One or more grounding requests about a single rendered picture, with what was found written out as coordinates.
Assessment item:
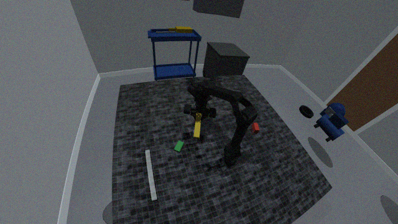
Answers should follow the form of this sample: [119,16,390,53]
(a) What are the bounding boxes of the small red block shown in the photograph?
[252,123,259,133]

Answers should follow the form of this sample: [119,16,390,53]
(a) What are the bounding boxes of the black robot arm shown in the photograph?
[187,81,258,167]

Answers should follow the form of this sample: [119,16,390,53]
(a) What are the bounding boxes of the yellow bar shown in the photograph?
[193,113,201,139]

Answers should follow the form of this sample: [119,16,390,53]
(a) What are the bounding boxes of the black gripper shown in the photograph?
[183,103,216,121]

